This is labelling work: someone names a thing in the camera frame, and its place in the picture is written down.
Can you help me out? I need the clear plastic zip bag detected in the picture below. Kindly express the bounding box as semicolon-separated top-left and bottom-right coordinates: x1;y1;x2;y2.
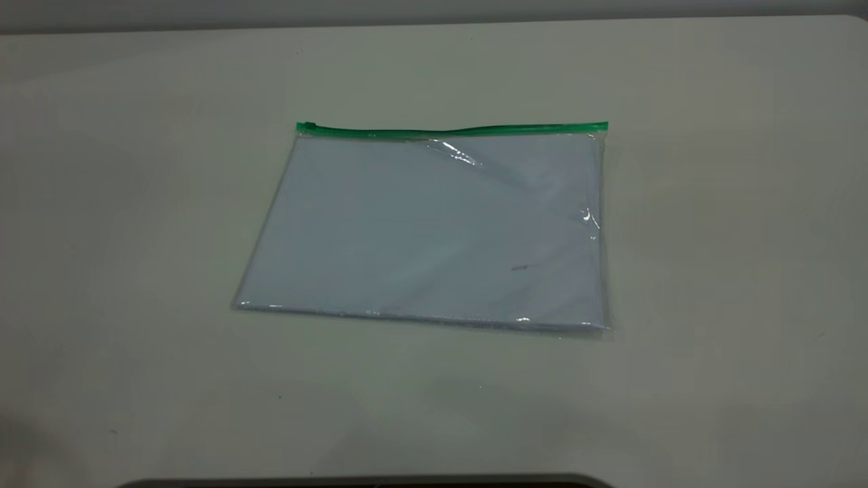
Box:
232;120;617;342

